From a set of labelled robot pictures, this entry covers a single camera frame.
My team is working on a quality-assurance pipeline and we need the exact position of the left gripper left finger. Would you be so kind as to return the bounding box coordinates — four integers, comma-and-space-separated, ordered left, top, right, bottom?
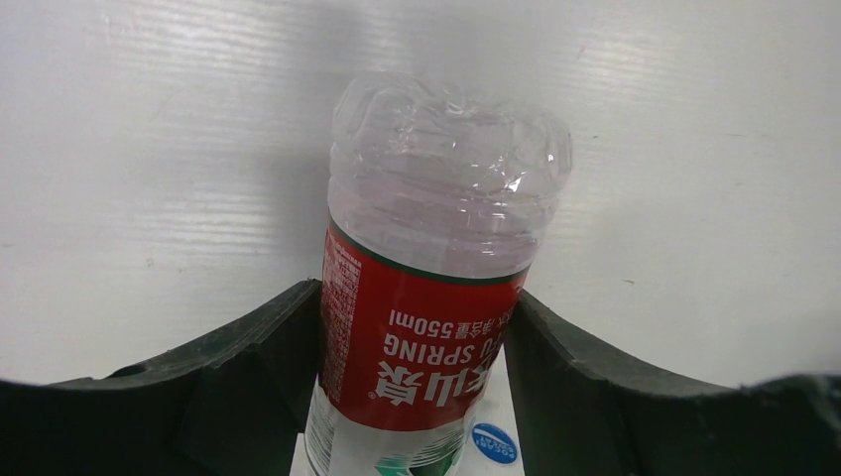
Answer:
1, 280, 321, 475

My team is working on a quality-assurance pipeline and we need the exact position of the clear bottle red label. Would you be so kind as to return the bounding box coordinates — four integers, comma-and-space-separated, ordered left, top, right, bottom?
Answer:
303, 72, 572, 475

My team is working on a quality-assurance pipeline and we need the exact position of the crushed clear bottle white cap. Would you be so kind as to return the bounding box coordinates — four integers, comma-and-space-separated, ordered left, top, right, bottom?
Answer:
457, 352, 525, 476

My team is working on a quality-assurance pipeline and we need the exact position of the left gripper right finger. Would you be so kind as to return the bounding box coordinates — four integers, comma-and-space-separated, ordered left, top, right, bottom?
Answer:
504, 294, 840, 475

